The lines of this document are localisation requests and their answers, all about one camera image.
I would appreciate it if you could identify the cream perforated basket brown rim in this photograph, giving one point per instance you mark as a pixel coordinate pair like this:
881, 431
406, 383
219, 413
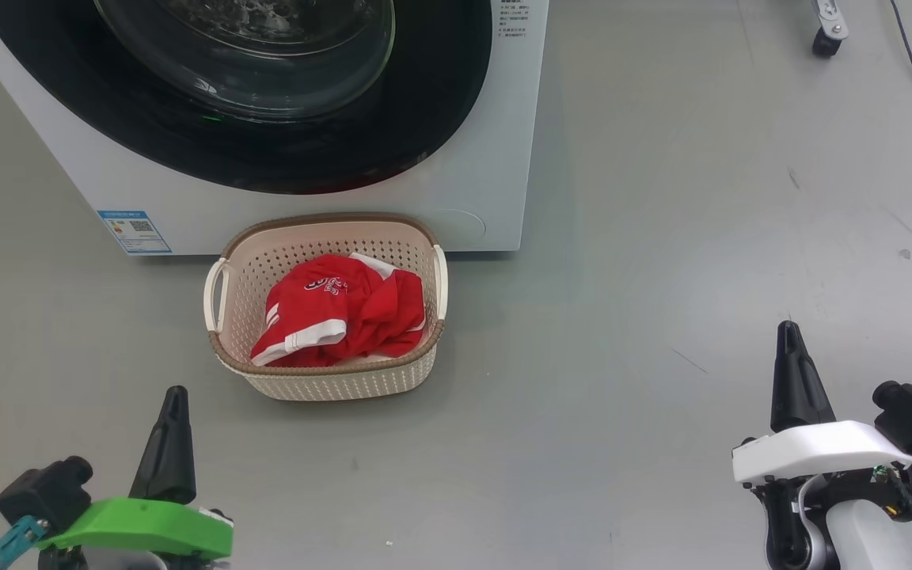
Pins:
329, 384

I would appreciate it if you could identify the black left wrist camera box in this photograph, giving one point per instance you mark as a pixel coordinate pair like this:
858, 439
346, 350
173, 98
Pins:
44, 495

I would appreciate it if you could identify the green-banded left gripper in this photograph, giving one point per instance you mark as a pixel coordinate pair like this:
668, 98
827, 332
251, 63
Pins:
147, 526

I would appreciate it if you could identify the stainless steel washing machine drum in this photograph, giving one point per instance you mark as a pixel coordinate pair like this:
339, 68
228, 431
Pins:
266, 24

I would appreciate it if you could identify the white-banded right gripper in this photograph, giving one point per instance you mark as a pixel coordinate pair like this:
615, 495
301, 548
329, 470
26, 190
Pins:
820, 451

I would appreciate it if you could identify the red shorts with white trim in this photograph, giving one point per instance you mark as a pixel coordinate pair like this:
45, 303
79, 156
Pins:
313, 309

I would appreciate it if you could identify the white front-load washing machine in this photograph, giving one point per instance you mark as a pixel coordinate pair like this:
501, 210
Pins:
488, 158

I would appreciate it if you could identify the blue energy label sticker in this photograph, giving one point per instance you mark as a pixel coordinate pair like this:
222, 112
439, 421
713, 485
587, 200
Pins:
135, 231

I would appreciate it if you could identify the metal frame leg with caster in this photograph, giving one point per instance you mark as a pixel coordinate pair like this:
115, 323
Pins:
828, 28

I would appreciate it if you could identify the black round glass washer door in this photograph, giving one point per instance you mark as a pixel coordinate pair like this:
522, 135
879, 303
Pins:
440, 79

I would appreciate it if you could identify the red jacket with white sleeves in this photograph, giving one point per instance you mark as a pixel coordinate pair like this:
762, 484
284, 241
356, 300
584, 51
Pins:
373, 264

